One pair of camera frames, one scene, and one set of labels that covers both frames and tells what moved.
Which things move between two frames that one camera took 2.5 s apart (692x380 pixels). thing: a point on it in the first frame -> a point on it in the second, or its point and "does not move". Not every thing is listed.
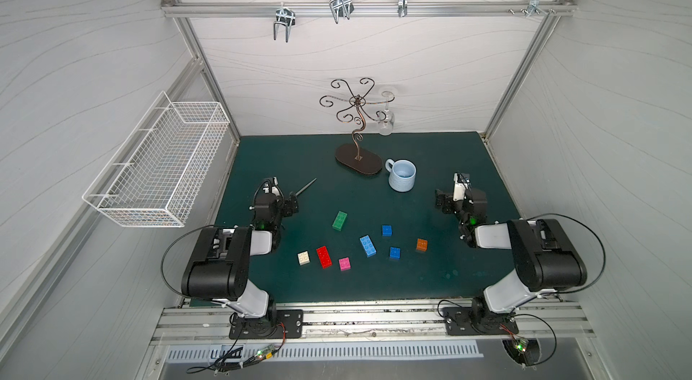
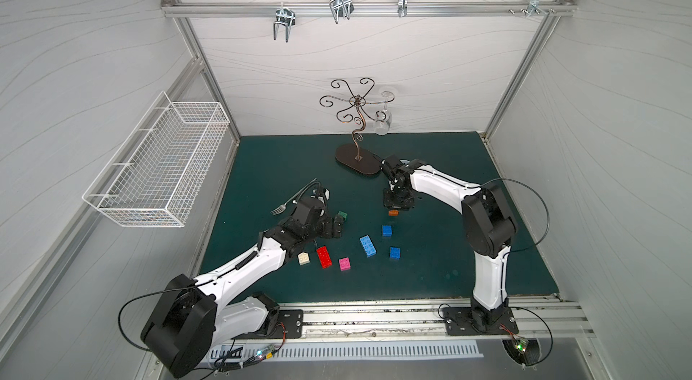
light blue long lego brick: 368,246 does not move
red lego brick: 324,257 does not move
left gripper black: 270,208 -> 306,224
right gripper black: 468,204 -> 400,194
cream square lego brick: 304,257 does not move
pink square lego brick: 344,264 does not move
